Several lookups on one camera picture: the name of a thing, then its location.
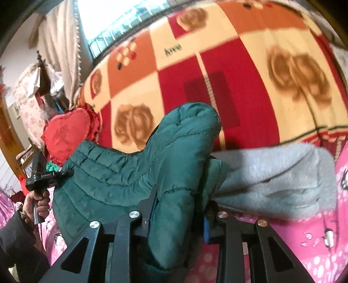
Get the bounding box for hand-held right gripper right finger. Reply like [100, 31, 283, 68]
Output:
[202, 201, 318, 283]

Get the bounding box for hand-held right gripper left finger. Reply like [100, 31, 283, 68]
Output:
[37, 185, 161, 283]

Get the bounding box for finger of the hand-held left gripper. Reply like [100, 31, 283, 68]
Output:
[54, 170, 75, 180]

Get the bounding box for green puffer jacket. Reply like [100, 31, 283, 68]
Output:
[52, 103, 230, 283]

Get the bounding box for person's left forearm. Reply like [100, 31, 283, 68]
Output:
[0, 204, 51, 283]

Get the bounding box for person's left hand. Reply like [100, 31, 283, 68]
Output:
[35, 189, 52, 217]

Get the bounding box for red heart pillow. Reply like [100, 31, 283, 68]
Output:
[41, 105, 102, 167]

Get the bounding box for wooden furniture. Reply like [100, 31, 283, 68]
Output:
[0, 102, 26, 176]

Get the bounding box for floral hanging cloth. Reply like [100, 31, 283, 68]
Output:
[13, 62, 48, 136]

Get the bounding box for grey fleece garment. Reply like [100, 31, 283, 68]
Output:
[209, 143, 339, 221]

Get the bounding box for pink printed bedsheet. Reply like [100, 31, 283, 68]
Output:
[0, 141, 348, 283]

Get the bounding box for beige curtain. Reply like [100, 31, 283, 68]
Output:
[28, 0, 83, 109]

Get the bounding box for window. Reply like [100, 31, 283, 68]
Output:
[77, 0, 177, 59]

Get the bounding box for rose printed blanket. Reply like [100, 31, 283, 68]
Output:
[79, 0, 348, 153]

